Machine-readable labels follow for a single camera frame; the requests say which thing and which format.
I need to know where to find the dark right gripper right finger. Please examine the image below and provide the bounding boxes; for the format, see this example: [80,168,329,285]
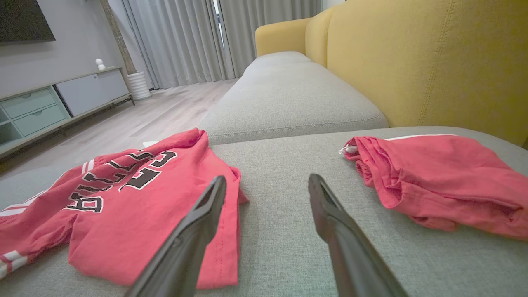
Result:
[307,173,409,297]

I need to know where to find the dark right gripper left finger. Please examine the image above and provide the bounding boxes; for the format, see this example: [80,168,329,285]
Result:
[126,175,227,297]

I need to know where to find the red jersey white sleeves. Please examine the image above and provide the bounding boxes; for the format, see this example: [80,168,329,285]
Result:
[0,128,249,289]

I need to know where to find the red shorts white stripe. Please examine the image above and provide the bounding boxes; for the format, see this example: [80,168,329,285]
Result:
[338,134,528,242]

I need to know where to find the large grey sofa seat cushion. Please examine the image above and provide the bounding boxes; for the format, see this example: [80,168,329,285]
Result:
[0,126,528,297]

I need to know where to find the grey middle sofa seat cushion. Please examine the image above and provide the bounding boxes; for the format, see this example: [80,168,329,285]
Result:
[198,62,389,146]

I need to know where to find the white ribbed cylinder vase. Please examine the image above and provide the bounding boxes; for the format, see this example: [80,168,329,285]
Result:
[127,71,152,101]

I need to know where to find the pale green TV cabinet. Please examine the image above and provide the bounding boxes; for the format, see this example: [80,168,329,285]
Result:
[0,67,136,159]

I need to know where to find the small grey sofa seat cushion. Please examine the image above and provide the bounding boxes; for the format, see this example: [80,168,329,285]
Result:
[243,51,312,75]

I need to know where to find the yellow sofa backrest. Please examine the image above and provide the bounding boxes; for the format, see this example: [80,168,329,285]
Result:
[305,0,528,149]

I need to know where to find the grey pleated curtain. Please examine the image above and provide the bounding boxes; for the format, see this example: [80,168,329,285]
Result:
[122,0,322,89]

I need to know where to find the brown wooden pillar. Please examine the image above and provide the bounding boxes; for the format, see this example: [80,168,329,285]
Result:
[99,0,137,75]

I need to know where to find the yellow sofa armrest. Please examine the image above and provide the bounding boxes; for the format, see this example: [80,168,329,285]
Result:
[255,18,312,57]

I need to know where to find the black wall television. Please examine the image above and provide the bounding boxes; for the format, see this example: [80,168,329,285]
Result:
[0,0,56,44]

